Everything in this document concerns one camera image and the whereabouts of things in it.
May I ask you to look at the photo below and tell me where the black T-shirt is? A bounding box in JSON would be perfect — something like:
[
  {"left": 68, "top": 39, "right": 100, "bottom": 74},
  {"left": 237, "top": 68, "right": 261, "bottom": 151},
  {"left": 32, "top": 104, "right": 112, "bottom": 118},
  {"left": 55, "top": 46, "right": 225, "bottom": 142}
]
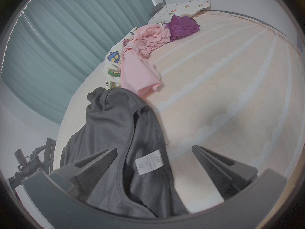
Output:
[{"left": 60, "top": 87, "right": 191, "bottom": 219}]

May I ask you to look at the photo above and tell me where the bed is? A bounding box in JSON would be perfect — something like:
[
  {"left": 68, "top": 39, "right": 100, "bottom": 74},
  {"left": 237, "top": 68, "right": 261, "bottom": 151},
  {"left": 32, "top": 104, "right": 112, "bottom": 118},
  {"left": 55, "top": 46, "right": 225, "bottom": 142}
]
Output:
[{"left": 54, "top": 0, "right": 302, "bottom": 214}]

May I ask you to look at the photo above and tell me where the blue-green curtain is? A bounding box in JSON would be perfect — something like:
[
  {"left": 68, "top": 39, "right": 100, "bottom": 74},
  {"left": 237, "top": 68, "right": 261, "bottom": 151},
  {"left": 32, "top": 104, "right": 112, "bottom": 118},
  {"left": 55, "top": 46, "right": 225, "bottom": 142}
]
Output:
[
  {"left": 23, "top": 0, "right": 155, "bottom": 80},
  {"left": 0, "top": 14, "right": 87, "bottom": 126}
]

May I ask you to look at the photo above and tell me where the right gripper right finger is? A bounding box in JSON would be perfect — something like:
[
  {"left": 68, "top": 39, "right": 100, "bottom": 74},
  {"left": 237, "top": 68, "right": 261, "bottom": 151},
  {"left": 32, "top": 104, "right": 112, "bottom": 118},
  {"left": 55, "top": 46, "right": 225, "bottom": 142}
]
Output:
[{"left": 192, "top": 145, "right": 259, "bottom": 200}]

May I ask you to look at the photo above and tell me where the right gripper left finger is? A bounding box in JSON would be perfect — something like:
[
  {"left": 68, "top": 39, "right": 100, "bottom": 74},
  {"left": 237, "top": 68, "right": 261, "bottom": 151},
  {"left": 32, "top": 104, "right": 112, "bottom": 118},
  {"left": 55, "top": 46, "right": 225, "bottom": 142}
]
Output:
[{"left": 49, "top": 147, "right": 118, "bottom": 201}]

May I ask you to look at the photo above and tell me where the white printed pillow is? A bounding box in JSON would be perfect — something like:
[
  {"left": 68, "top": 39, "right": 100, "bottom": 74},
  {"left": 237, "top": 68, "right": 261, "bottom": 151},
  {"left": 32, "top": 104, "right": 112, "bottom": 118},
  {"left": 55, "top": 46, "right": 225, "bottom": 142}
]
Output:
[{"left": 148, "top": 0, "right": 211, "bottom": 26}]

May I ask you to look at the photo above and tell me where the grey bedside table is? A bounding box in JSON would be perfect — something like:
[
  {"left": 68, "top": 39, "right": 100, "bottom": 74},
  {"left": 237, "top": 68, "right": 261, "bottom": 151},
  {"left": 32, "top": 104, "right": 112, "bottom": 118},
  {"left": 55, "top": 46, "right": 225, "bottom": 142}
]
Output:
[{"left": 151, "top": 2, "right": 167, "bottom": 13}]

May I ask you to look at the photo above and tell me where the pink garment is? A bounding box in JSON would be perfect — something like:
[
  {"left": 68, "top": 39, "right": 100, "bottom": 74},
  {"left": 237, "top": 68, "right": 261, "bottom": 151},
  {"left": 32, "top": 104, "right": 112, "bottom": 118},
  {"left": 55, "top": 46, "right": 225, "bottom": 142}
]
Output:
[{"left": 120, "top": 24, "right": 172, "bottom": 98}]

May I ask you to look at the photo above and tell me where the white printed garment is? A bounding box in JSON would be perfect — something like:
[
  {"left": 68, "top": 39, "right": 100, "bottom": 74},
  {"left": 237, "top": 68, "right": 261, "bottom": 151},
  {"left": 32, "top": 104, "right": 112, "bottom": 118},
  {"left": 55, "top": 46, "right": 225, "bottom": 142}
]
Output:
[{"left": 103, "top": 27, "right": 141, "bottom": 91}]

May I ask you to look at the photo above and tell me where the purple garment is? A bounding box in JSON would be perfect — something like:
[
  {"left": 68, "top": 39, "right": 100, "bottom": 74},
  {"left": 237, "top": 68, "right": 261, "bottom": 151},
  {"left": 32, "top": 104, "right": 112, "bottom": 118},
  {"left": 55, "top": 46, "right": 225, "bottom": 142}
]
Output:
[{"left": 168, "top": 14, "right": 200, "bottom": 42}]

